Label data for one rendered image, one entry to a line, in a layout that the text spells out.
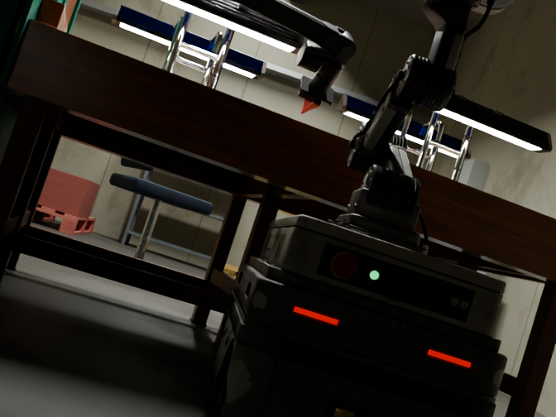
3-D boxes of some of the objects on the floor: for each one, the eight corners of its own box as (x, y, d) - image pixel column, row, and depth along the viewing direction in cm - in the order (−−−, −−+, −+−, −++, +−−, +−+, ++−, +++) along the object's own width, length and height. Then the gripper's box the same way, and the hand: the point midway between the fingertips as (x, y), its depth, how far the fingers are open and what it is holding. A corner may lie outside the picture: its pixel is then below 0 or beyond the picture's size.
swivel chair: (179, 286, 472) (235, 119, 479) (186, 298, 409) (250, 105, 416) (78, 255, 459) (136, 83, 467) (69, 261, 397) (136, 64, 404)
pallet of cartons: (5, 205, 764) (21, 160, 767) (96, 234, 771) (111, 189, 775) (-41, 199, 625) (-21, 144, 628) (70, 235, 632) (89, 179, 635)
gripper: (309, 74, 198) (285, 112, 209) (342, 89, 201) (316, 127, 211) (311, 59, 203) (286, 98, 213) (343, 74, 206) (317, 112, 216)
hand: (303, 110), depth 212 cm, fingers closed
